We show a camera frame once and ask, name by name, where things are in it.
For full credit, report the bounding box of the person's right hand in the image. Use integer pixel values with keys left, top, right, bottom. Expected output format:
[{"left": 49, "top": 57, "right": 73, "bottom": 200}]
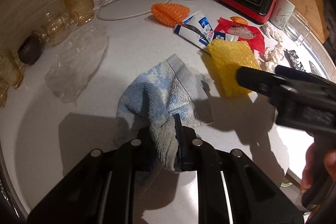
[{"left": 300, "top": 140, "right": 336, "bottom": 195}]

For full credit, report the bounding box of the white patterned ceramic cup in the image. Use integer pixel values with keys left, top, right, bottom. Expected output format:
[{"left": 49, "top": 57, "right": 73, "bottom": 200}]
[{"left": 269, "top": 0, "right": 295, "bottom": 30}]

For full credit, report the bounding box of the white tissue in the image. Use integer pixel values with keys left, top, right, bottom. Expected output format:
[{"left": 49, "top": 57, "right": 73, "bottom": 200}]
[
  {"left": 261, "top": 22, "right": 283, "bottom": 43},
  {"left": 264, "top": 42, "right": 285, "bottom": 73}
]

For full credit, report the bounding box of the orange foam fruit net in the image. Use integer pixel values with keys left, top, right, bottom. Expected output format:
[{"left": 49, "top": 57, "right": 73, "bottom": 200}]
[{"left": 151, "top": 3, "right": 190, "bottom": 28}]

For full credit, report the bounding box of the clear glass mug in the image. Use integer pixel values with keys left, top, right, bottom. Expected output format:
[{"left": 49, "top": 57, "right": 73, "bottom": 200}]
[{"left": 283, "top": 10, "right": 312, "bottom": 46}]

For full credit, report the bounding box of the amber glass teapot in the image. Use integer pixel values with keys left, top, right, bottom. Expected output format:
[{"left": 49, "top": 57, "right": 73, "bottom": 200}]
[{"left": 31, "top": 11, "right": 78, "bottom": 47}]

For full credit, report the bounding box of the blue white wipes packet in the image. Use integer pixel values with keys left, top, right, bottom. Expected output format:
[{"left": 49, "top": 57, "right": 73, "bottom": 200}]
[{"left": 174, "top": 10, "right": 214, "bottom": 52}]

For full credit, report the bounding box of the red snack bag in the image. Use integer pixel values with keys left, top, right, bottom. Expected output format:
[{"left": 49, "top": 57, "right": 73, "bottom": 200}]
[{"left": 214, "top": 18, "right": 265, "bottom": 53}]

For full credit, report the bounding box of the foil wrapper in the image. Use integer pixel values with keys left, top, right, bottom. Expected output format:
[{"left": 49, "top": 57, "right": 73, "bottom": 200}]
[{"left": 284, "top": 50, "right": 306, "bottom": 72}]

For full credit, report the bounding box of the orange peel piece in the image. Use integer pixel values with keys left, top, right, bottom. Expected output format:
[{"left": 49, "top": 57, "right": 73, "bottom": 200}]
[{"left": 230, "top": 16, "right": 249, "bottom": 25}]

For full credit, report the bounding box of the amber glass cup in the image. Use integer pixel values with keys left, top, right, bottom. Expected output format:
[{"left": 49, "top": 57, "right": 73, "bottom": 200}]
[
  {"left": 1, "top": 49, "right": 23, "bottom": 89},
  {"left": 63, "top": 0, "right": 95, "bottom": 26},
  {"left": 0, "top": 82, "right": 9, "bottom": 108}
]

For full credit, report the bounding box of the clear plastic bag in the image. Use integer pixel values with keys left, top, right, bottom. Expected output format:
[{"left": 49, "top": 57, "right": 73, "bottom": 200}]
[{"left": 45, "top": 24, "right": 109, "bottom": 103}]

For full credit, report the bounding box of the blue white towel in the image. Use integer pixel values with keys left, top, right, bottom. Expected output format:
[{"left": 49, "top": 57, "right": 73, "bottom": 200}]
[{"left": 112, "top": 55, "right": 214, "bottom": 172}]

